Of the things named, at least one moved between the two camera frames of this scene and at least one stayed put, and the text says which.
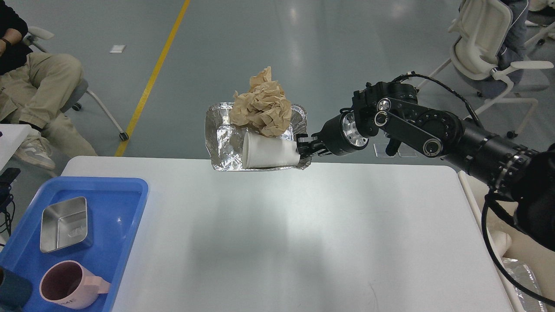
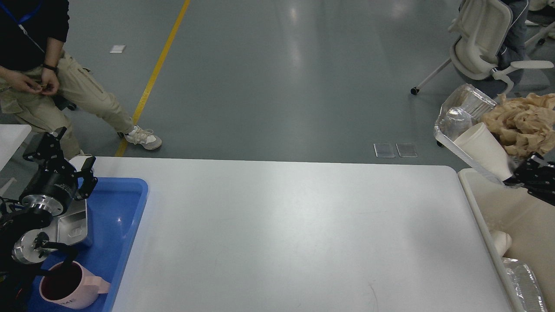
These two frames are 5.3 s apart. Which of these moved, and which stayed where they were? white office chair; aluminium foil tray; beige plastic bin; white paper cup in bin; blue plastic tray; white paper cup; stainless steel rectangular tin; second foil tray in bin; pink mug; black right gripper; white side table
Moved: white paper cup; black right gripper; aluminium foil tray
Stayed: pink mug; beige plastic bin; stainless steel rectangular tin; white side table; second foil tray in bin; blue plastic tray; white office chair; white paper cup in bin
